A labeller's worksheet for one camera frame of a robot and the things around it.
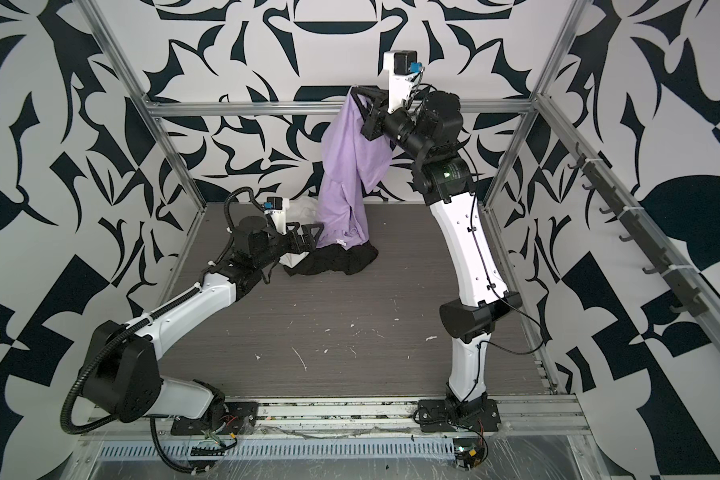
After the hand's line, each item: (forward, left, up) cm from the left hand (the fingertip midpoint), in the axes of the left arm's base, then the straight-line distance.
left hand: (312, 218), depth 79 cm
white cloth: (+17, +6, -15) cm, 24 cm away
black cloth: (+3, -9, -23) cm, 25 cm away
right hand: (+1, -11, +34) cm, 36 cm away
